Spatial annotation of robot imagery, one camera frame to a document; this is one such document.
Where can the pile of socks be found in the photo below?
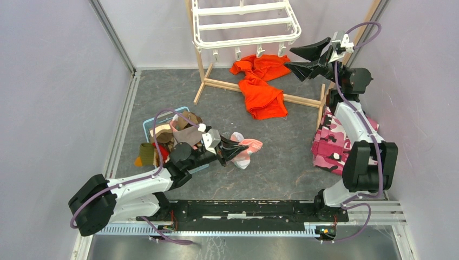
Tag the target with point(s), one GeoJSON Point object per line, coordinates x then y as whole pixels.
{"type": "Point", "coordinates": [166, 136]}

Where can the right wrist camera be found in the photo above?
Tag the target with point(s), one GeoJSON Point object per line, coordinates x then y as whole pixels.
{"type": "Point", "coordinates": [341, 45]}

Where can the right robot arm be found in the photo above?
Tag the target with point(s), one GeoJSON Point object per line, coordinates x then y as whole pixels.
{"type": "Point", "coordinates": [370, 167]}

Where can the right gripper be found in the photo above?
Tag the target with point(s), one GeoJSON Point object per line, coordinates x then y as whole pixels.
{"type": "Point", "coordinates": [303, 70]}

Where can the pink camouflage backpack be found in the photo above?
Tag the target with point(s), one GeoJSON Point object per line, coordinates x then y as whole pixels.
{"type": "Point", "coordinates": [331, 146]}

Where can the pink sock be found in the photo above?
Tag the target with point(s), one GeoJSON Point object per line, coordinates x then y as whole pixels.
{"type": "Point", "coordinates": [242, 160]}

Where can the orange shirt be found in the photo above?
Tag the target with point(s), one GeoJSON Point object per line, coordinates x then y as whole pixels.
{"type": "Point", "coordinates": [262, 100]}

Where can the wooden drying rack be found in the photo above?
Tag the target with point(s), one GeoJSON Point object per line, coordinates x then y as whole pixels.
{"type": "Point", "coordinates": [205, 65]}

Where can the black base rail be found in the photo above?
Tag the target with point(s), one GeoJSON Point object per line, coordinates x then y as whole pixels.
{"type": "Point", "coordinates": [247, 215]}

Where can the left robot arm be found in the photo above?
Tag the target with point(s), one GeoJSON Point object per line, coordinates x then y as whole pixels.
{"type": "Point", "coordinates": [101, 201]}

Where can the white clip hanger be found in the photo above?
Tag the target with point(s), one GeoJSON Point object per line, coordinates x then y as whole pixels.
{"type": "Point", "coordinates": [245, 28]}

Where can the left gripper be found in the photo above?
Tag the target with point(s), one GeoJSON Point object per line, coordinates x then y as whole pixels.
{"type": "Point", "coordinates": [230, 149]}

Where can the light blue basket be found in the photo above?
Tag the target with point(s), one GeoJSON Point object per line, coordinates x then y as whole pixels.
{"type": "Point", "coordinates": [164, 118]}

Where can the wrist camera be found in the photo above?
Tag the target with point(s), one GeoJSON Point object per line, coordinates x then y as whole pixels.
{"type": "Point", "coordinates": [210, 136]}
{"type": "Point", "coordinates": [341, 45]}

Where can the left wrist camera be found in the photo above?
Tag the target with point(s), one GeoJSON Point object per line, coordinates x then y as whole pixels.
{"type": "Point", "coordinates": [210, 136]}

